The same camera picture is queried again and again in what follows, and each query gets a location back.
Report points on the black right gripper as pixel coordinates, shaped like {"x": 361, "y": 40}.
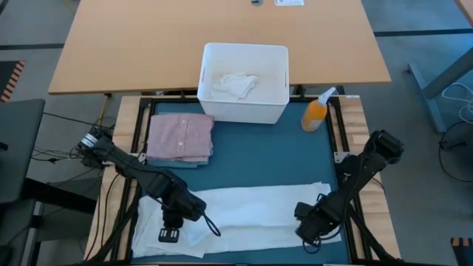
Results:
{"x": 318, "y": 218}

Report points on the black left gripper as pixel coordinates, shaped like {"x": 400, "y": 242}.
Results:
{"x": 183, "y": 205}

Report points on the light blue denim jeans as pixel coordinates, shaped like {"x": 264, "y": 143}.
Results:
{"x": 173, "y": 163}

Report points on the large white cloth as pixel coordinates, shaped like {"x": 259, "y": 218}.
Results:
{"x": 255, "y": 214}

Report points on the pink garment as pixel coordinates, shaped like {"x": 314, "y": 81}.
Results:
{"x": 181, "y": 136}

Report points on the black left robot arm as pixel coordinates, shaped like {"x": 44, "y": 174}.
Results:
{"x": 129, "y": 166}

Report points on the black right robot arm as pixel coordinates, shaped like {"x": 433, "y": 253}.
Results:
{"x": 362, "y": 170}

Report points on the white plastic laundry bin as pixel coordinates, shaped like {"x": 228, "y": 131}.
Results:
{"x": 240, "y": 112}

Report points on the orange spray bottle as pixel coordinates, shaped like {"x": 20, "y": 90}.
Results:
{"x": 314, "y": 116}

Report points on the small white cloth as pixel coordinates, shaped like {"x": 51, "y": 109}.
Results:
{"x": 236, "y": 85}

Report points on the hazard striped black box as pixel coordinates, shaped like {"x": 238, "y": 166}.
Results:
{"x": 462, "y": 249}

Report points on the tan wooden desk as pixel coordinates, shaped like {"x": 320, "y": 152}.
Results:
{"x": 148, "y": 48}

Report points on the grey desk leg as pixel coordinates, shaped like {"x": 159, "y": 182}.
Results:
{"x": 443, "y": 81}

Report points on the grey desk grommet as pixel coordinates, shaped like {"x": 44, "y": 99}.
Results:
{"x": 257, "y": 2}

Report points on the white card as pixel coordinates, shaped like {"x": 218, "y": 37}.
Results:
{"x": 289, "y": 2}

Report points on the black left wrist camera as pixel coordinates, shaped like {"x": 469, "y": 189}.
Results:
{"x": 169, "y": 235}

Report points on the black aluminium table frame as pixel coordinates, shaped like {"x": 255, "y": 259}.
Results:
{"x": 142, "y": 111}

